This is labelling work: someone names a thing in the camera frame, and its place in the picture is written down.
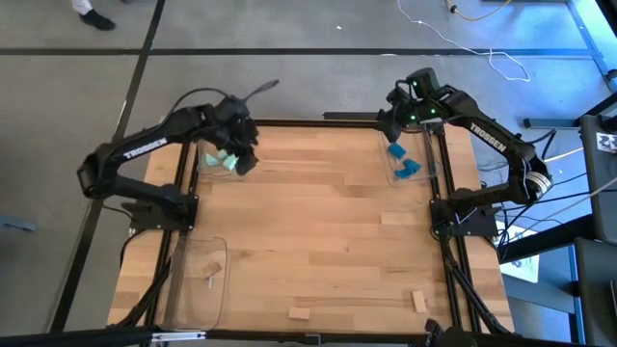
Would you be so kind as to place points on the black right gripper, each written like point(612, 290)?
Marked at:
point(410, 113)

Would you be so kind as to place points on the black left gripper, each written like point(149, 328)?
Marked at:
point(233, 127)

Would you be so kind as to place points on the plain wooden block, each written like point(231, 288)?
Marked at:
point(299, 313)
point(419, 301)
point(212, 269)

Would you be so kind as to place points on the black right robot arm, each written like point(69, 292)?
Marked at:
point(487, 135)

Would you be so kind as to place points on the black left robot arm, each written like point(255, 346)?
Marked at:
point(140, 149)

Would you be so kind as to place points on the clear plastic bin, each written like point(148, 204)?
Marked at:
point(417, 144)
point(197, 299)
point(203, 169)

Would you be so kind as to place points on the short black bar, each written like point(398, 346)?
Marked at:
point(347, 115)

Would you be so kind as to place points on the short blue metal bar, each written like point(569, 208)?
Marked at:
point(552, 123)

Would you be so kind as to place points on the black diagonal beam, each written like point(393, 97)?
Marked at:
point(544, 239)

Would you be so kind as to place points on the white printed sheet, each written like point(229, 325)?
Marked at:
point(523, 270)

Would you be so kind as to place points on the person's shoe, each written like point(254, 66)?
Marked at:
point(99, 20)

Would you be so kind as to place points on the black and white marker tag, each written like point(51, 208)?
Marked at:
point(606, 142)

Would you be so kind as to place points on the black equipment case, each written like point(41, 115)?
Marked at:
point(600, 193)

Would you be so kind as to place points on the person's leg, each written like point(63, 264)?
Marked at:
point(81, 6)

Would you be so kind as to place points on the grey floor tape patch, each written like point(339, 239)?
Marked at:
point(17, 223)

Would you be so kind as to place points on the black rig crossbar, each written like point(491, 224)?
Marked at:
point(72, 338)

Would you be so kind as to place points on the blue metal rail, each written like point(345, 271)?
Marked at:
point(585, 29)

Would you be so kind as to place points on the black panel with blue post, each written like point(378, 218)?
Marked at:
point(598, 289)

